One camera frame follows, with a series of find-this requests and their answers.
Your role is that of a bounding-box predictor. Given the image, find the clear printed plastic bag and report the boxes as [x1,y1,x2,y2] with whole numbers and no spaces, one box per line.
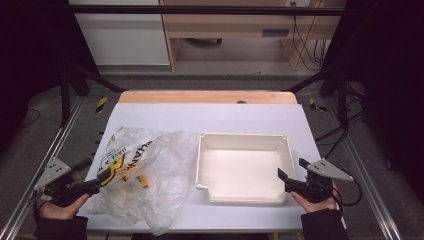
[87,126,196,237]

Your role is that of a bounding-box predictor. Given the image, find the yellow black tape strip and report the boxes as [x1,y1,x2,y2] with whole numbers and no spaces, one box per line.
[308,97,328,114]
[95,96,110,115]

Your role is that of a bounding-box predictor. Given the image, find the right hand-held gripper cable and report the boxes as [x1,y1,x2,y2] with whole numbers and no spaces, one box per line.
[333,178,363,208]

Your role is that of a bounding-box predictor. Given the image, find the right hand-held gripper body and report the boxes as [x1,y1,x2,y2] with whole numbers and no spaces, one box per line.
[284,158,355,204]

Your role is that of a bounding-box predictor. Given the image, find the person's right hand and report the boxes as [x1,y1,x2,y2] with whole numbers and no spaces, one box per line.
[289,181,339,215]

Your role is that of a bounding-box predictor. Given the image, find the black horizontal bar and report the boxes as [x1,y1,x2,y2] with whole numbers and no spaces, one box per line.
[68,4,346,17]

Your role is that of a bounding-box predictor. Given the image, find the thin black floor cable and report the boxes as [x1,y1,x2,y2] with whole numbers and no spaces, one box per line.
[19,107,42,130]

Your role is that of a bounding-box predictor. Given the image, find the light wooden desk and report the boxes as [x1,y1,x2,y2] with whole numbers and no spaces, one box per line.
[158,0,348,72]

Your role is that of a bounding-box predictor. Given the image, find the white cabinet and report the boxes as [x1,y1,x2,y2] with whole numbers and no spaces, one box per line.
[67,0,171,66]

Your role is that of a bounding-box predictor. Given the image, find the aluminium frame rail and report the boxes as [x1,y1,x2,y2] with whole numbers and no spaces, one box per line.
[323,98,405,240]
[0,96,85,240]

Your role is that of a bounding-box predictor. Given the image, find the white plastic tray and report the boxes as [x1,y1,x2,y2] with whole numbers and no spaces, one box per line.
[195,132,297,205]

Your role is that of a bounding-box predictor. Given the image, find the black floor cables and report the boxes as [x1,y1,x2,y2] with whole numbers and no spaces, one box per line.
[314,83,368,161]

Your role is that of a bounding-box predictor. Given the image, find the hanging black cables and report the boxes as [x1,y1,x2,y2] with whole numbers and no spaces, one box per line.
[291,2,330,72]

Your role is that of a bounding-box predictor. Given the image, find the person's left hand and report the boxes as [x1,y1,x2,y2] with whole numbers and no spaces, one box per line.
[38,193,92,221]

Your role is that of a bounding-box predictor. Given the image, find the white table mat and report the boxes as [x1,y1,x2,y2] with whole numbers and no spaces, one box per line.
[79,102,348,234]

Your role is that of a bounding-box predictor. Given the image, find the black metal stand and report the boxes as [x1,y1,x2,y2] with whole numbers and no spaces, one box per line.
[59,62,128,128]
[285,65,350,128]

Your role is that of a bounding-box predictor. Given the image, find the black curtain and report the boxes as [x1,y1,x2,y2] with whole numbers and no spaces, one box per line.
[0,0,101,158]
[321,0,424,204]

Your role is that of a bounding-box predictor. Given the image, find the yellow box with green print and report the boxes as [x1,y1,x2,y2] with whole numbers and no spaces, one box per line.
[121,164,150,190]

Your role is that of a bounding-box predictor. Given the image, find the white wall socket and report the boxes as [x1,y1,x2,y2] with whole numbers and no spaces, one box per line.
[284,0,313,8]

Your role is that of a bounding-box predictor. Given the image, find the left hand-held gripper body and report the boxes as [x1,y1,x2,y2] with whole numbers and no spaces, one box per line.
[34,156,101,207]

